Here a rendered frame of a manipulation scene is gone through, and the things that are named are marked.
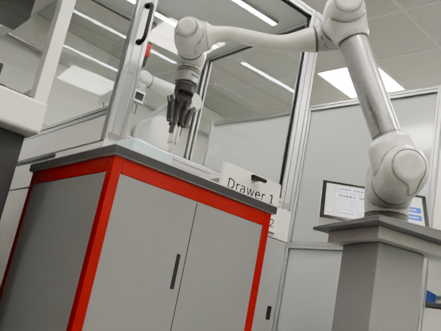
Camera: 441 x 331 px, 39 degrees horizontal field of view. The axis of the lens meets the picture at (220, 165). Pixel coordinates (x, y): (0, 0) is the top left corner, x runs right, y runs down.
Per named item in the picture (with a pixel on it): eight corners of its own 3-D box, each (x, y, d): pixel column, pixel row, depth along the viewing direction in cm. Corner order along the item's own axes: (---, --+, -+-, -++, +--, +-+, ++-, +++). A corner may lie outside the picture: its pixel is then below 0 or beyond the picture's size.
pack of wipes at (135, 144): (150, 170, 191) (153, 155, 192) (171, 168, 184) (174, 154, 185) (111, 153, 181) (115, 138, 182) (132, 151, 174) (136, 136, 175)
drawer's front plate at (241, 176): (277, 212, 240) (281, 184, 243) (220, 190, 224) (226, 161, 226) (273, 212, 242) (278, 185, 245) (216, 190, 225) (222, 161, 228)
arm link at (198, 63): (176, 74, 243) (172, 59, 230) (184, 39, 247) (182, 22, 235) (203, 79, 242) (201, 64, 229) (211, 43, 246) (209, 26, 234)
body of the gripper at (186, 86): (184, 78, 231) (178, 101, 228) (200, 87, 236) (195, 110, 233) (170, 81, 236) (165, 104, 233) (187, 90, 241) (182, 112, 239)
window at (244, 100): (278, 198, 291) (309, 16, 317) (123, 134, 242) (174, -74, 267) (277, 198, 291) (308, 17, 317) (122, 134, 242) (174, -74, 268)
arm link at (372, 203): (403, 222, 230) (406, 166, 236) (416, 213, 212) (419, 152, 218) (359, 217, 231) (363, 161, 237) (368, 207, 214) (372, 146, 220)
